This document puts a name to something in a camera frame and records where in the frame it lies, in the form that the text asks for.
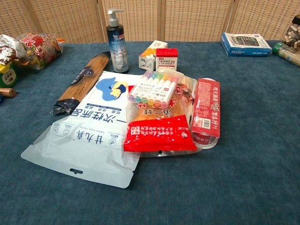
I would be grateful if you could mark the large white plastic bag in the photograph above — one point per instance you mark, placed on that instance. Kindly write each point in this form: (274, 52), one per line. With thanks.
(93, 126)

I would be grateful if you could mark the woven folding screen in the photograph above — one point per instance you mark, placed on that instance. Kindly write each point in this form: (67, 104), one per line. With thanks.
(187, 18)

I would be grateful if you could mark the packaged bread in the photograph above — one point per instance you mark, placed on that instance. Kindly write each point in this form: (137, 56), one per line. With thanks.
(159, 133)

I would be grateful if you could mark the green capped spice bottle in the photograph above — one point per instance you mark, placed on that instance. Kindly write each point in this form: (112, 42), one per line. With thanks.
(286, 52)

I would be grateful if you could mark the blue calculator box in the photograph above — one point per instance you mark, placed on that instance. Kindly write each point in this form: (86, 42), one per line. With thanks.
(246, 44)

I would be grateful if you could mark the copper coloured tube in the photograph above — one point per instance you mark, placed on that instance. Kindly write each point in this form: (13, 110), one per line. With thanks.
(8, 92)

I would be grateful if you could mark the yellow and green can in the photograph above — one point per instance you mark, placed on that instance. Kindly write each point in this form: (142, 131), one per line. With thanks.
(8, 75)

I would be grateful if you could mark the white and orange carton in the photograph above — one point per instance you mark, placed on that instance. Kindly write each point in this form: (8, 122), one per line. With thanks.
(148, 55)

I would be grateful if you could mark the dark pump dispenser bottle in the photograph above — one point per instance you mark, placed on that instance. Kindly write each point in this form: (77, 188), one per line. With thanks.
(117, 44)

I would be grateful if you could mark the small red and white box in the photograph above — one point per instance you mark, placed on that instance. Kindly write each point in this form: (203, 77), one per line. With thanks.
(166, 59)

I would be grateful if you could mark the clear jar with capsules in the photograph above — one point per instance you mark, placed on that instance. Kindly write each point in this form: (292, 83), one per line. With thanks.
(292, 35)

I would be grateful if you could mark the brown long snack pack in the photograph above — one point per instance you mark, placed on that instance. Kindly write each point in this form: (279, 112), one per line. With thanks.
(80, 80)

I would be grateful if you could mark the red floral snack bag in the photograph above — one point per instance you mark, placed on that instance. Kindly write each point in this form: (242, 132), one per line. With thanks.
(41, 50)

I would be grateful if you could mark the pastel marker pen pack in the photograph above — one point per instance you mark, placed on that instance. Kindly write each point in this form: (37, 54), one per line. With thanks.
(153, 90)

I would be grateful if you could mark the white printed snack wrapper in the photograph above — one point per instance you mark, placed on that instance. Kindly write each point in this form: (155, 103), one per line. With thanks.
(9, 49)

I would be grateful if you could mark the long red wrapped package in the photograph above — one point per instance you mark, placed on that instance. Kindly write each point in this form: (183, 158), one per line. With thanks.
(206, 107)

